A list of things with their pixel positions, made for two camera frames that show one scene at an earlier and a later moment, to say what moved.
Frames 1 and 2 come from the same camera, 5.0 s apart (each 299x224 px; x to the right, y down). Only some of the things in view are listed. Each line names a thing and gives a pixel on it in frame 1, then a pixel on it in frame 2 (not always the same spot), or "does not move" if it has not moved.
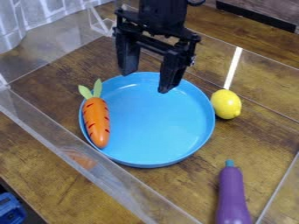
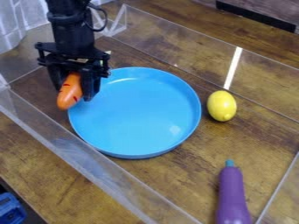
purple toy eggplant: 232,209 does not move
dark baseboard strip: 256,16 does not move
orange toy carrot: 96,115 -> 69,91
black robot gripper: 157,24 -> 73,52
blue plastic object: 12,211 does not move
